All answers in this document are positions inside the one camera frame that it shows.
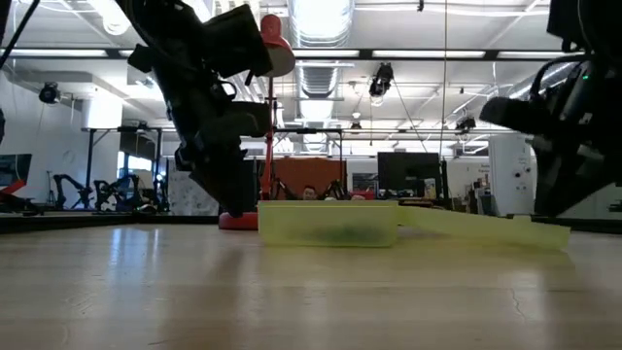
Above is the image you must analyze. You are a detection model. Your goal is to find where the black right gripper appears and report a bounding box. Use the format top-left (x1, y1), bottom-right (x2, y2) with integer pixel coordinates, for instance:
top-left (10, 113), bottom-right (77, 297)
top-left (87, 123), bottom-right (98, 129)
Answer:
top-left (534, 52), bottom-right (622, 218)

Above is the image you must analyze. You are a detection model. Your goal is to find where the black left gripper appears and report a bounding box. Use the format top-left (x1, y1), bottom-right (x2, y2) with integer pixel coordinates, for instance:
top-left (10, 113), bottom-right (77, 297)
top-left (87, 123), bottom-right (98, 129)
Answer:
top-left (126, 28), bottom-right (271, 219)

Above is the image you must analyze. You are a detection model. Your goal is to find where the yellow translucent supply box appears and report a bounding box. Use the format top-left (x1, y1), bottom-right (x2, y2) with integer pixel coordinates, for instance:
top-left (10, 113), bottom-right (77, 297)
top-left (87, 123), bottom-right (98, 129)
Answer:
top-left (257, 199), bottom-right (572, 252)

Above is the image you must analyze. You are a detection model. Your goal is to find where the green marker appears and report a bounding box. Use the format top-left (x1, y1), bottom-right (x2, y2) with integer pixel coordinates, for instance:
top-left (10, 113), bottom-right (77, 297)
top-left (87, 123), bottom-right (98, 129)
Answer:
top-left (305, 224), bottom-right (390, 245)

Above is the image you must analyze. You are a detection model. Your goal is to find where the patterned grey curtain panel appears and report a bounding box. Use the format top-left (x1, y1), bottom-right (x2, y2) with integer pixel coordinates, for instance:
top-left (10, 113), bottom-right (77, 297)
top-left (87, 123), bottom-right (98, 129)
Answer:
top-left (166, 158), bottom-right (221, 217)

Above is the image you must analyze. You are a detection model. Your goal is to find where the white round pillar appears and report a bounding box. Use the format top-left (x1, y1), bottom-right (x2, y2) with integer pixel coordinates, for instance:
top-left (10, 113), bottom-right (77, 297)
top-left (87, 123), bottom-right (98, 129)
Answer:
top-left (487, 132), bottom-right (536, 216)

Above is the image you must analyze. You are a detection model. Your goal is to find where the orange partition board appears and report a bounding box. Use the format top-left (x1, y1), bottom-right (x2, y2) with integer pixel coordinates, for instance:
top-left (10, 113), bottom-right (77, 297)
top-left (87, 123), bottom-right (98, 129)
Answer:
top-left (270, 156), bottom-right (348, 201)

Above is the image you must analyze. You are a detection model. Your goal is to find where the black ceiling spotlight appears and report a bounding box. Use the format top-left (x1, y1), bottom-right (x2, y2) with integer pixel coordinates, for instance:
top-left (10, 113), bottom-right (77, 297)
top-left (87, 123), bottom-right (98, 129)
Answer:
top-left (455, 114), bottom-right (478, 133)
top-left (367, 61), bottom-right (396, 98)
top-left (38, 81), bottom-right (62, 105)

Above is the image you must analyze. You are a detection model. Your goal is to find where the red desk lamp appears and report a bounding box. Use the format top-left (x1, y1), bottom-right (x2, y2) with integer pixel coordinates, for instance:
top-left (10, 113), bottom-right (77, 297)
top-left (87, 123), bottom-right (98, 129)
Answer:
top-left (217, 13), bottom-right (296, 231)

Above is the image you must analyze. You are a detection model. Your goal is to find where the black monitor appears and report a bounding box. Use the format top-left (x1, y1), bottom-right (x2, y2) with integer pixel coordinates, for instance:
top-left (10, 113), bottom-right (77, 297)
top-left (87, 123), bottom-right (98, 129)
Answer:
top-left (376, 151), bottom-right (444, 198)

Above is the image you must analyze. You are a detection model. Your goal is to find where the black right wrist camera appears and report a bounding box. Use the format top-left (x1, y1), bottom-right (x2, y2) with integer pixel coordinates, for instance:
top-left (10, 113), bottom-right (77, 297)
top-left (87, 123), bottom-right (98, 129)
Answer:
top-left (479, 95), bottom-right (553, 136)

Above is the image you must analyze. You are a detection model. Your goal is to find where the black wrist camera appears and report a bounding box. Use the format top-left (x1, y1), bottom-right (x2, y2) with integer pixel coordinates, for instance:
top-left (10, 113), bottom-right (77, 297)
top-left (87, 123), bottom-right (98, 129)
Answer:
top-left (479, 95), bottom-right (553, 136)
top-left (202, 3), bottom-right (274, 80)

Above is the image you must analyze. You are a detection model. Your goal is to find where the black gantry frame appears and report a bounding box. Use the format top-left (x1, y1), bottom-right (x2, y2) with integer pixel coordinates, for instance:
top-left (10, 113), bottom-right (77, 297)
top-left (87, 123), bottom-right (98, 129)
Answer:
top-left (86, 124), bottom-right (345, 218)

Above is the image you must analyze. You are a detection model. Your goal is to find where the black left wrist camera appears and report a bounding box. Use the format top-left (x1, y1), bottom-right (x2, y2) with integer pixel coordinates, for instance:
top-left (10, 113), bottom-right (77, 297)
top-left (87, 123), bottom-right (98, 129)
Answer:
top-left (202, 3), bottom-right (274, 80)

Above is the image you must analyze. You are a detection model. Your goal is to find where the silver ceiling duct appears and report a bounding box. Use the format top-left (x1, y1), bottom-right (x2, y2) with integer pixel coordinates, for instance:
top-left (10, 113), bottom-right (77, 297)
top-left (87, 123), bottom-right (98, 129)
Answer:
top-left (286, 0), bottom-right (356, 101)

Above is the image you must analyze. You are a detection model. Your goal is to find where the black ceiling light rail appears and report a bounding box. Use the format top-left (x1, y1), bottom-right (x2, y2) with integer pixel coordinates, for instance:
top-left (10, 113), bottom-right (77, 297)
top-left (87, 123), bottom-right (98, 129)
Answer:
top-left (0, 47), bottom-right (572, 62)

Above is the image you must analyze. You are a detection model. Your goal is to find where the dark wall screen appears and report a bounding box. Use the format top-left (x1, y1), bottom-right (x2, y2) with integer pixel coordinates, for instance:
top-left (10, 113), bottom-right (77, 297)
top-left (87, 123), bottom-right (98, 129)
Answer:
top-left (0, 153), bottom-right (33, 189)

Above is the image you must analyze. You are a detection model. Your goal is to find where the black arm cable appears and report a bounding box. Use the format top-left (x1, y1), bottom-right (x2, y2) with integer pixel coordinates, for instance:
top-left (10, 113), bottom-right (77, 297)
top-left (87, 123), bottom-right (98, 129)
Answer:
top-left (0, 0), bottom-right (43, 70)

